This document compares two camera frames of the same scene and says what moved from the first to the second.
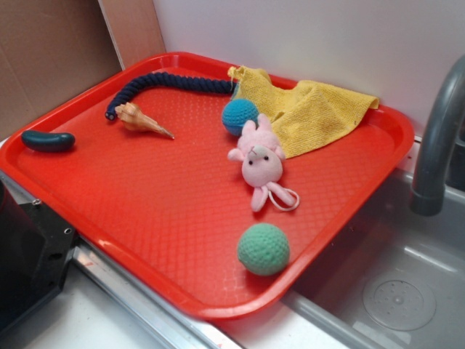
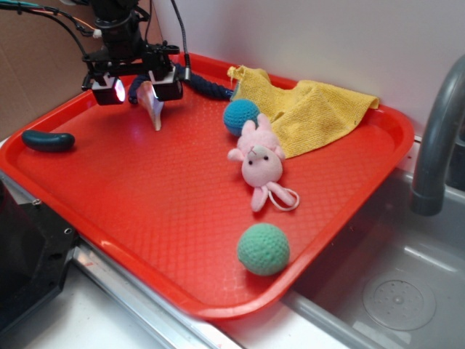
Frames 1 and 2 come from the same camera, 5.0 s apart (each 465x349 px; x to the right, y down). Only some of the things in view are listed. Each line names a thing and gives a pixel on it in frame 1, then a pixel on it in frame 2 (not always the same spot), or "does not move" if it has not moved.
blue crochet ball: [237, 111] does not move
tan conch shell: [134, 120] → [153, 105]
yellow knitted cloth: [302, 113] does not move
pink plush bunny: [260, 151] does not move
